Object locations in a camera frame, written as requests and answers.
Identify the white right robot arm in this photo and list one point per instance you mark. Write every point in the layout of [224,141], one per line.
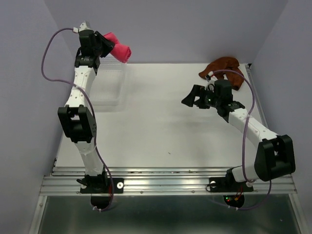
[274,153]

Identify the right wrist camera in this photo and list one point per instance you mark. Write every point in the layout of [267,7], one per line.
[210,86]

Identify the pink microfibre towel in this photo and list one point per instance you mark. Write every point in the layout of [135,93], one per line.
[120,51]

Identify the white plastic basket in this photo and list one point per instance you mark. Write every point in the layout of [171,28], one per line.
[107,87]

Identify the brown microfibre towel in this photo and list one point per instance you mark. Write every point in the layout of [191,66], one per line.
[225,66]

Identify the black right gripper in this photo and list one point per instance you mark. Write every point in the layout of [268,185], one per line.
[196,90]

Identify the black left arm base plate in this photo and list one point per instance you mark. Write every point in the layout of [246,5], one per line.
[101,187]

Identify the aluminium table edge rail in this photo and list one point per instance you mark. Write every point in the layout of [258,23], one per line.
[257,113]

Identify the aluminium front mounting rail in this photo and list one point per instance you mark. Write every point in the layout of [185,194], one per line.
[137,181]

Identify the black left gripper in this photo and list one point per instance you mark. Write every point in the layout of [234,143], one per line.
[108,45]

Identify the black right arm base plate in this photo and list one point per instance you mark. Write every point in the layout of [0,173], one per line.
[226,186]

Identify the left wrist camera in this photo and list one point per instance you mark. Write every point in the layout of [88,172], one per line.
[85,25]

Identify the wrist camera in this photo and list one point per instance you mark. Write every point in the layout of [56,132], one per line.
[210,86]
[85,25]

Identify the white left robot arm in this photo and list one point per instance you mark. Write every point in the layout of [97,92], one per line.
[77,117]

